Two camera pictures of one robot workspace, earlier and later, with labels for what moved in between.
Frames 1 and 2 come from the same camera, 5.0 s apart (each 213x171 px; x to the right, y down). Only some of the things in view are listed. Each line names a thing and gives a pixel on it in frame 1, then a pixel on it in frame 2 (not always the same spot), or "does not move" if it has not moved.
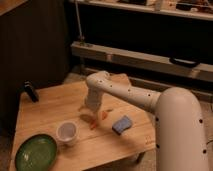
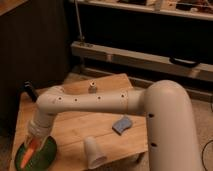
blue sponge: (122, 125) does not move
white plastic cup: (67, 133) to (95, 158)
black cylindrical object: (28, 85) does not move
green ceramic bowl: (37, 153) does not move
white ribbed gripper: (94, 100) to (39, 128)
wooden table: (83, 140) does not move
